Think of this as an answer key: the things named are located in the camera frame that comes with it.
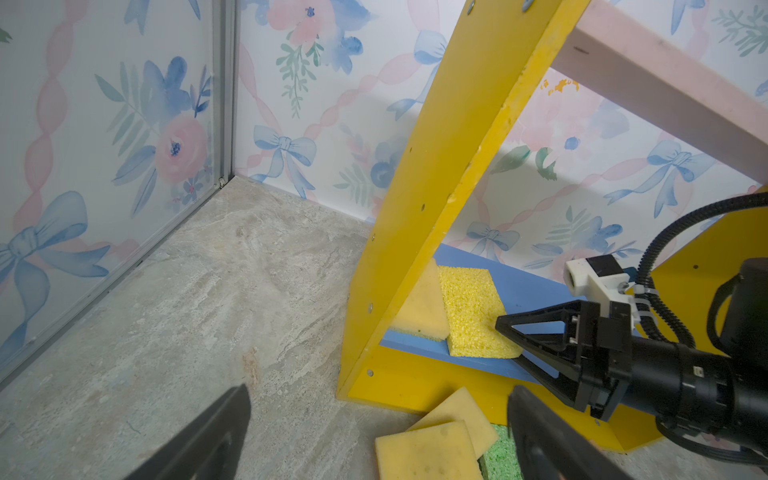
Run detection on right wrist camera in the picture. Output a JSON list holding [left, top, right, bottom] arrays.
[[564, 255, 637, 319]]

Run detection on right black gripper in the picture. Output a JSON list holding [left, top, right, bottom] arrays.
[[495, 300, 632, 420]]

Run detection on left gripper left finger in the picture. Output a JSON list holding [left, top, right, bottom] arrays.
[[128, 384, 251, 479]]

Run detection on pale yellow sponge orange back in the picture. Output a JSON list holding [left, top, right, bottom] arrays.
[[408, 387, 499, 459]]

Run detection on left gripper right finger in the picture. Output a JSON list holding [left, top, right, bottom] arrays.
[[507, 386, 629, 480]]

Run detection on yellow shelf pink blue boards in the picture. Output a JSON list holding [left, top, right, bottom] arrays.
[[337, 1, 767, 420]]

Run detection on bright yellow sponge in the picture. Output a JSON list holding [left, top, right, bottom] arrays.
[[438, 266, 523, 359]]

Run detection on black corrugated cable right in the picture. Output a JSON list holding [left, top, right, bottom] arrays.
[[634, 190, 768, 349]]

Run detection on light green sponge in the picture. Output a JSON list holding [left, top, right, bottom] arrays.
[[479, 425, 523, 480]]

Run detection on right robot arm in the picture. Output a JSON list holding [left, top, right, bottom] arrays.
[[495, 255, 767, 466]]

